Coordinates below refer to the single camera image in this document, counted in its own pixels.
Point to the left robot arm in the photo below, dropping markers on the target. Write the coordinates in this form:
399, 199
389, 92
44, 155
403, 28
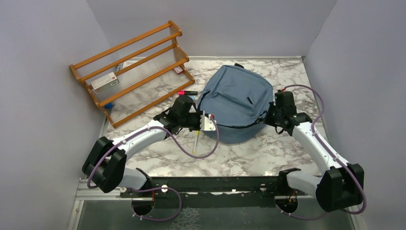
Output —
105, 164

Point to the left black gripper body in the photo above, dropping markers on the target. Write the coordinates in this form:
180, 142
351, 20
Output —
191, 121

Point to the pink black highlighter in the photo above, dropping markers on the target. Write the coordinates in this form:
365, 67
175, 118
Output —
188, 93

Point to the white box on shelf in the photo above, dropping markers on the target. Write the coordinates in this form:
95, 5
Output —
105, 82

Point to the yellow capped pen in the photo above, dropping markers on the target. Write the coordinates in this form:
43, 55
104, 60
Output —
195, 142

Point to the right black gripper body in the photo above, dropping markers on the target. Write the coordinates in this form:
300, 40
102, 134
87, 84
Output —
272, 116

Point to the blue backpack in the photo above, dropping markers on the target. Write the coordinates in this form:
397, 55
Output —
239, 100

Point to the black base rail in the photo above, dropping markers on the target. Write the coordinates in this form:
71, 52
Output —
147, 193

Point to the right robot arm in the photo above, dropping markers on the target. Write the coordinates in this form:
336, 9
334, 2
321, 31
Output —
341, 183

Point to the wooden shelf rack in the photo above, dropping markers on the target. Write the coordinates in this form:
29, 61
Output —
144, 67

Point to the small red white box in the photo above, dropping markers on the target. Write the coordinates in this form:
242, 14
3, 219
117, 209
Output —
179, 70

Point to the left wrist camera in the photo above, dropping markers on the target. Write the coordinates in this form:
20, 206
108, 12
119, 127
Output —
207, 122

